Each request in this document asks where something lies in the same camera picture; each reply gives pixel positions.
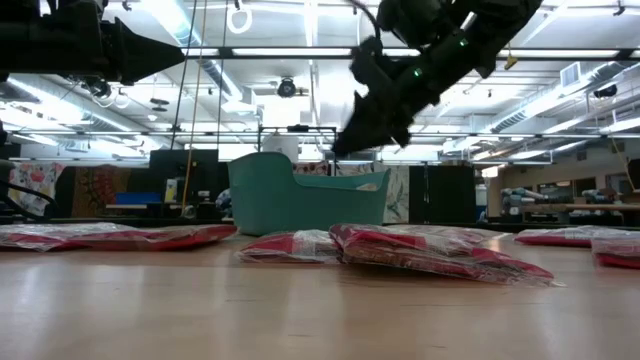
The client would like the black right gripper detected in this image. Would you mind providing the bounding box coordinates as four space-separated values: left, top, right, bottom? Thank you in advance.
332 29 474 156

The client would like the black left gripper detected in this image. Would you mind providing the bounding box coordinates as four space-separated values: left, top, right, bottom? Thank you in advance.
39 0 185 84

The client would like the red popcorn bag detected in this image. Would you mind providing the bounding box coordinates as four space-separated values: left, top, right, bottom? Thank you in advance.
387 223 509 246
513 224 640 249
233 228 345 265
328 222 564 289
0 222 131 253
591 235 640 271
74 223 239 252

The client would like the floral panel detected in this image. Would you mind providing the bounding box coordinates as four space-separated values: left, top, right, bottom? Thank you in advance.
382 163 412 225

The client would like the black metal stand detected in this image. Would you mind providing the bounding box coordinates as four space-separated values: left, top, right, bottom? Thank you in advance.
256 124 339 164

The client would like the black cabinet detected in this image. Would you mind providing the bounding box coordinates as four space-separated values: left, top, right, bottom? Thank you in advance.
408 164 477 225

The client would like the white bucket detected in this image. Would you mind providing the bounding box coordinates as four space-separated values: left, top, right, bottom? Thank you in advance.
261 133 301 164

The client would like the round black ceiling fixture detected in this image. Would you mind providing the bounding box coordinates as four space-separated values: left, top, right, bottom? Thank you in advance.
276 76 299 99

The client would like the teal plastic basket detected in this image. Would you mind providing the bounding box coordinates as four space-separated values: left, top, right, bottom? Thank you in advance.
227 151 392 237

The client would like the overhead light bar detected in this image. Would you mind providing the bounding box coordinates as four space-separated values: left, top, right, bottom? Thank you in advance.
149 46 640 59

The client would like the patterned brown tapestry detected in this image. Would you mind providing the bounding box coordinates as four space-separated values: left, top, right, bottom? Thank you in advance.
69 163 132 219

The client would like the blue box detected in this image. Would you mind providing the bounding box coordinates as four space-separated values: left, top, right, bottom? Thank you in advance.
114 191 163 206

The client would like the floral cloth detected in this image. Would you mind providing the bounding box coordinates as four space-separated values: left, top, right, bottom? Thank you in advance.
7 161 67 217

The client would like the ceiling air vent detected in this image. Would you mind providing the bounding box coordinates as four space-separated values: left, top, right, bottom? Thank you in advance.
558 61 583 90

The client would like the wooden workbench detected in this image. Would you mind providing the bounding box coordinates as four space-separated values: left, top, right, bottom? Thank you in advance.
519 201 640 226

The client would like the black hanging cord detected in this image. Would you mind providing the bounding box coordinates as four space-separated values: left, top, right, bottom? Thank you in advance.
169 0 199 151

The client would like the silver ceiling air duct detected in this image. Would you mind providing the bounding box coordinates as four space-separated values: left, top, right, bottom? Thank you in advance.
142 0 261 116

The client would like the yellow hanging cord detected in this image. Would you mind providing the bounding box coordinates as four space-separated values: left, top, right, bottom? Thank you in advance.
179 0 209 211

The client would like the white hanging ring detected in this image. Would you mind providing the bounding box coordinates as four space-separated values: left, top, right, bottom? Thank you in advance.
226 3 254 35

